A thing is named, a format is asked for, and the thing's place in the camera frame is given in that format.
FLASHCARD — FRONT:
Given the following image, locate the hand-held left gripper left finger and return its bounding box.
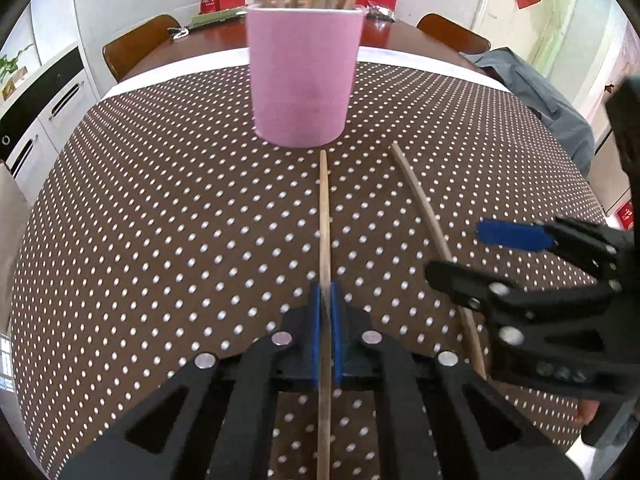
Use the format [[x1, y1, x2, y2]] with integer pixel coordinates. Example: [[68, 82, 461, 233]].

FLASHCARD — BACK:
[[60, 282, 321, 480]]

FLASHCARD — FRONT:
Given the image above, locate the slender wooden chopstick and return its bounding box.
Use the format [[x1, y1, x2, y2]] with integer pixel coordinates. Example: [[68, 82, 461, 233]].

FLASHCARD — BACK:
[[316, 150, 335, 480], [391, 142, 488, 381]]

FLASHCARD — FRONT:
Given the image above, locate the grey jacket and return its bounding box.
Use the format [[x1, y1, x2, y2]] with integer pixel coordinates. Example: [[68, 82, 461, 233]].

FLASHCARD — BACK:
[[460, 47, 596, 182]]

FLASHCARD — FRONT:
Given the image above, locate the person's right hand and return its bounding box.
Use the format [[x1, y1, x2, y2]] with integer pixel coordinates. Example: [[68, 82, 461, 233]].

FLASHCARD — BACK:
[[575, 400, 601, 425]]

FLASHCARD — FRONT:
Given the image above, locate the small potted plant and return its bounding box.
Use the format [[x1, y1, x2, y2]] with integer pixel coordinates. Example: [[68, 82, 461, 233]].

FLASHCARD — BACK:
[[0, 42, 36, 101]]

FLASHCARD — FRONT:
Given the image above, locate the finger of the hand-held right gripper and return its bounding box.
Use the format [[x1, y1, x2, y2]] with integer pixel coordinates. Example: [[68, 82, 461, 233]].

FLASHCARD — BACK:
[[425, 260, 616, 347], [476, 217, 626, 291]]

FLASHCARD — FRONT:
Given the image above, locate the green tray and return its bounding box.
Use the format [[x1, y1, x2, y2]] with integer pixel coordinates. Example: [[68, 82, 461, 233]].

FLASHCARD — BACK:
[[191, 7, 251, 29]]

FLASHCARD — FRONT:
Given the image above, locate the brown wooden chair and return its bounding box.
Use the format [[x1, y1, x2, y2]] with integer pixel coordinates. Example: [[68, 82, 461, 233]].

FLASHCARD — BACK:
[[102, 14, 182, 83], [416, 13, 492, 55]]

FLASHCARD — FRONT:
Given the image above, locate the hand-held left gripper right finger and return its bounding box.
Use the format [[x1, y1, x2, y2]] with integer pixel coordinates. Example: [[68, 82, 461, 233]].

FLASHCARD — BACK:
[[330, 281, 586, 480]]

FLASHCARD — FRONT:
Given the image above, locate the pink cup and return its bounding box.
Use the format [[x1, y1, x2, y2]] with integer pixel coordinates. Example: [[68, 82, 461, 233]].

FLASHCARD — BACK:
[[246, 4, 366, 149]]

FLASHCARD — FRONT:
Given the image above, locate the green curtain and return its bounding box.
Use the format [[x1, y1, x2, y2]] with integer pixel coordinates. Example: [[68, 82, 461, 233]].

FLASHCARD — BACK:
[[525, 0, 601, 127]]

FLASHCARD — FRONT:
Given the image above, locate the brown polka dot tablecloth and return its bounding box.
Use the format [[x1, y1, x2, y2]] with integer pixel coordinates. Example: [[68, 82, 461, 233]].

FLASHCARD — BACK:
[[10, 45, 608, 480]]

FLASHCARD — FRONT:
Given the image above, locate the white and black sideboard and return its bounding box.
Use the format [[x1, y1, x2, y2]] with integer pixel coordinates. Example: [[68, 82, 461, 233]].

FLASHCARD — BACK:
[[0, 45, 104, 182]]

